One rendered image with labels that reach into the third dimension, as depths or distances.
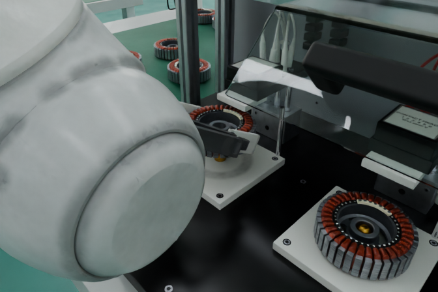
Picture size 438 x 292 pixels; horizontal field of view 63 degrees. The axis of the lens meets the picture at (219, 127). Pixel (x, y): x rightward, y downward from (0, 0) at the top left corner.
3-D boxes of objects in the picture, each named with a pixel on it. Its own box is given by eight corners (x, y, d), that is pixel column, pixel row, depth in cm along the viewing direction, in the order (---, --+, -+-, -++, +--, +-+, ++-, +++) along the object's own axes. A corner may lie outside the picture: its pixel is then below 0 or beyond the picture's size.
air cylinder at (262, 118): (282, 145, 64) (285, 117, 61) (250, 128, 68) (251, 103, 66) (298, 133, 67) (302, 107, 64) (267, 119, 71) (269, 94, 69)
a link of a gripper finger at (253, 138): (228, 128, 48) (232, 130, 47) (257, 133, 53) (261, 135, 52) (219, 148, 48) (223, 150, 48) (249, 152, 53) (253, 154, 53)
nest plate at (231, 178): (219, 210, 50) (219, 203, 49) (155, 163, 59) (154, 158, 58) (284, 164, 59) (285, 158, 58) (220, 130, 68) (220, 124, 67)
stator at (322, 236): (397, 302, 37) (407, 279, 35) (297, 250, 43) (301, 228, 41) (420, 234, 45) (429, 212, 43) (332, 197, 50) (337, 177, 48)
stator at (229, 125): (219, 171, 49) (219, 148, 48) (169, 139, 56) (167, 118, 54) (269, 140, 56) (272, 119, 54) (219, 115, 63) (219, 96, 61)
